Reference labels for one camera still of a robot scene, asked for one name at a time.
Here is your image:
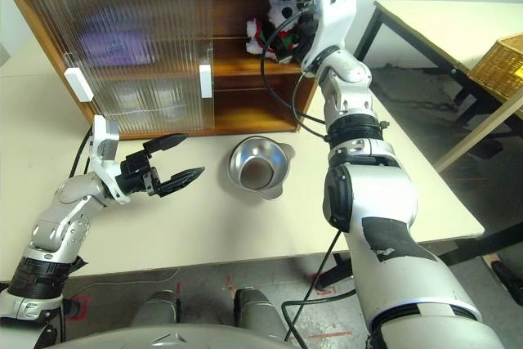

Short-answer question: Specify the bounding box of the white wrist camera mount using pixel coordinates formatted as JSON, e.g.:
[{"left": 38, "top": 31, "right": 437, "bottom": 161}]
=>
[
  {"left": 300, "top": 0, "right": 359, "bottom": 78},
  {"left": 87, "top": 114, "right": 132, "bottom": 205}
]

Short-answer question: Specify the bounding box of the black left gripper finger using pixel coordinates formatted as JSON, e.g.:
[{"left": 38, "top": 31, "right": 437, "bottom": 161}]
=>
[
  {"left": 157, "top": 166, "right": 205, "bottom": 198},
  {"left": 142, "top": 132, "right": 188, "bottom": 154}
]

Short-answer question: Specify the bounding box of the silver robot left leg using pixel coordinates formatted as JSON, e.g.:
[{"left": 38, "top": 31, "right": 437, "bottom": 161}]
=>
[{"left": 130, "top": 289, "right": 183, "bottom": 328}]

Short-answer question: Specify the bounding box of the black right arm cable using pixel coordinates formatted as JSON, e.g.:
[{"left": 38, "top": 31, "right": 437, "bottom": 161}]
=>
[{"left": 259, "top": 9, "right": 332, "bottom": 141}]

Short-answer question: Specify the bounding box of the white plush toy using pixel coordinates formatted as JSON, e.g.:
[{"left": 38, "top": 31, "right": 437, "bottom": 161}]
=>
[{"left": 244, "top": 0, "right": 311, "bottom": 65}]

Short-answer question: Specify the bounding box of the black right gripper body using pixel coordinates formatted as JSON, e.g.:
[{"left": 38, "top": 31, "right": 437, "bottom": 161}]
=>
[{"left": 296, "top": 7, "right": 318, "bottom": 50}]

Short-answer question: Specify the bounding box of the ribbed glass sliding door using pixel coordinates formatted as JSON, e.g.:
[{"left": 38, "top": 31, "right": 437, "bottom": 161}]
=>
[
  {"left": 30, "top": 0, "right": 216, "bottom": 136},
  {"left": 24, "top": 0, "right": 205, "bottom": 137}
]

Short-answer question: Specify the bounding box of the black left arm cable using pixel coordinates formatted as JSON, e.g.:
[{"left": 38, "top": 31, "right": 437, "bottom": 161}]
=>
[{"left": 69, "top": 126, "right": 95, "bottom": 178}]

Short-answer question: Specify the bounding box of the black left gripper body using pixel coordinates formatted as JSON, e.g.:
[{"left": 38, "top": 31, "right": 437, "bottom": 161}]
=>
[{"left": 114, "top": 148, "right": 164, "bottom": 197}]

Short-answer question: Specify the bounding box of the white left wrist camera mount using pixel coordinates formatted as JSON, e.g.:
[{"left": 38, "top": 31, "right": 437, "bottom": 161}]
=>
[{"left": 87, "top": 114, "right": 132, "bottom": 205}]

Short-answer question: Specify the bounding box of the silver metal bowl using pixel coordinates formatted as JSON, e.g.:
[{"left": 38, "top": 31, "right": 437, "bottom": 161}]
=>
[{"left": 227, "top": 135, "right": 296, "bottom": 202}]

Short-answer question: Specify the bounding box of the wicker basket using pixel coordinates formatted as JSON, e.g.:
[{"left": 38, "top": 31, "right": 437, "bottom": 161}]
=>
[{"left": 467, "top": 34, "right": 523, "bottom": 109}]

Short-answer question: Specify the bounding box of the silver robot torso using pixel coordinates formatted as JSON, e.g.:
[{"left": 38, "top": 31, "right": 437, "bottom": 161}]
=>
[{"left": 44, "top": 322, "right": 295, "bottom": 349}]

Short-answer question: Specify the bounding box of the purple tissue pack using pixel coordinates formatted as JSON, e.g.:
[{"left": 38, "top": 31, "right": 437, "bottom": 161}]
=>
[{"left": 79, "top": 25, "right": 159, "bottom": 68}]

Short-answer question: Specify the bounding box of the black hanging power cable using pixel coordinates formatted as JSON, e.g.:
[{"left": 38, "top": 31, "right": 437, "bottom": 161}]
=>
[{"left": 281, "top": 228, "right": 359, "bottom": 344}]

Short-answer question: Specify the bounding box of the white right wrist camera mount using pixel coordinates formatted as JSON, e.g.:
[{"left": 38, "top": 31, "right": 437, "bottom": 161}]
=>
[{"left": 300, "top": 0, "right": 359, "bottom": 78}]

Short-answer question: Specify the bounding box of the silver robot leg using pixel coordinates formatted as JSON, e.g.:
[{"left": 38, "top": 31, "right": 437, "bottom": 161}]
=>
[
  {"left": 233, "top": 287, "right": 287, "bottom": 340},
  {"left": 130, "top": 289, "right": 183, "bottom": 328}
]

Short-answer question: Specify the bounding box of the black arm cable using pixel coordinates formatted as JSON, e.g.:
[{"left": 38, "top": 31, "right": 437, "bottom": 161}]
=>
[
  {"left": 69, "top": 126, "right": 95, "bottom": 178},
  {"left": 259, "top": 9, "right": 332, "bottom": 141}
]

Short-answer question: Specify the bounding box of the side table with black frame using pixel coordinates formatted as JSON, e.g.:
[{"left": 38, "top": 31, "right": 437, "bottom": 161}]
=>
[{"left": 353, "top": 0, "right": 523, "bottom": 174}]

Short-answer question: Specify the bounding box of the silver robot right leg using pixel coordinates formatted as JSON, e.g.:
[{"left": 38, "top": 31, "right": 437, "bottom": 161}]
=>
[{"left": 233, "top": 287, "right": 287, "bottom": 340}]

